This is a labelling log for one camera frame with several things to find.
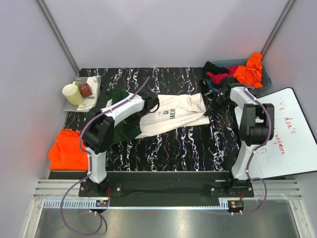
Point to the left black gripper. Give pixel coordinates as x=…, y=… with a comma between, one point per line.
x=129, y=121

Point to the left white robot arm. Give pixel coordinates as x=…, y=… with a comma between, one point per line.
x=104, y=125

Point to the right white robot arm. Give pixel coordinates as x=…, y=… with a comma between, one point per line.
x=256, y=129

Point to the orange t-shirt in basket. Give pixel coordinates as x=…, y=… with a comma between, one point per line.
x=251, y=73

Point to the whiteboard with red writing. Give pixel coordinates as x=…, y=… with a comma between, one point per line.
x=292, y=149

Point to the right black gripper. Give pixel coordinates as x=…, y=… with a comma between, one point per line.
x=213, y=107

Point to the folded orange t-shirt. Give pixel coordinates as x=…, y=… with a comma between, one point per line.
x=66, y=155

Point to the pale yellow mug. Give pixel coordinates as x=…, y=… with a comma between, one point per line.
x=72, y=94

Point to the magenta garment in basket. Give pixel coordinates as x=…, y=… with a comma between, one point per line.
x=216, y=79

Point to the white green Charlie Brown t-shirt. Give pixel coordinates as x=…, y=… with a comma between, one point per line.
x=174, y=111

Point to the black garment in basket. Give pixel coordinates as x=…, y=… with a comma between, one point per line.
x=213, y=69

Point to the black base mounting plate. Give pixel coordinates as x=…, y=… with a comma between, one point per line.
x=214, y=184

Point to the teal laundry basket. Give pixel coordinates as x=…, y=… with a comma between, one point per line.
x=266, y=80

